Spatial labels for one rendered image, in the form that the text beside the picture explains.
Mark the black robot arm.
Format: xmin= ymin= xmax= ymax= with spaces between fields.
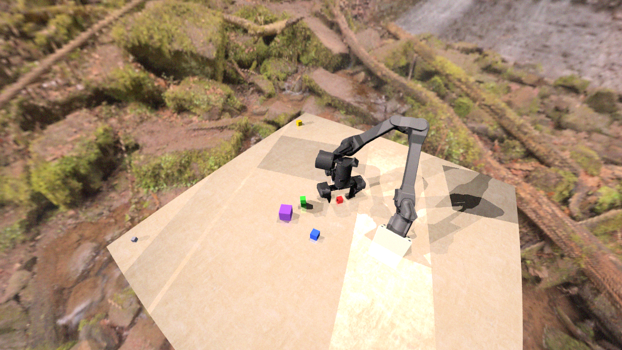
xmin=315 ymin=115 xmax=430 ymax=238

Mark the blue block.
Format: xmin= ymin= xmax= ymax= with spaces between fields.
xmin=310 ymin=228 xmax=320 ymax=241

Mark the purple cube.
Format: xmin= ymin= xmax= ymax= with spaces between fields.
xmin=279 ymin=204 xmax=293 ymax=221

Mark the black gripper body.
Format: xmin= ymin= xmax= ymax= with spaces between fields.
xmin=317 ymin=170 xmax=366 ymax=198

